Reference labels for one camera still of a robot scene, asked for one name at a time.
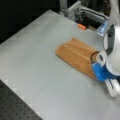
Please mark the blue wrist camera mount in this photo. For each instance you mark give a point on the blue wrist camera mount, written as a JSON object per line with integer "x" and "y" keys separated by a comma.
{"x": 101, "y": 72}

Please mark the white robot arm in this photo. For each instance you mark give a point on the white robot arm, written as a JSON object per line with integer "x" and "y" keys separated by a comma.
{"x": 112, "y": 39}

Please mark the orange terry towel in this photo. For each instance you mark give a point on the orange terry towel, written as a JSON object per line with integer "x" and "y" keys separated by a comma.
{"x": 77, "y": 54}

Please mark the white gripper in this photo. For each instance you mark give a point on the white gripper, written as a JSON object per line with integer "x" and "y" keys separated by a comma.
{"x": 113, "y": 85}

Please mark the orange table clamp far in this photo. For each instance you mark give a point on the orange table clamp far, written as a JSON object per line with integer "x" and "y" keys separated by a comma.
{"x": 81, "y": 26}

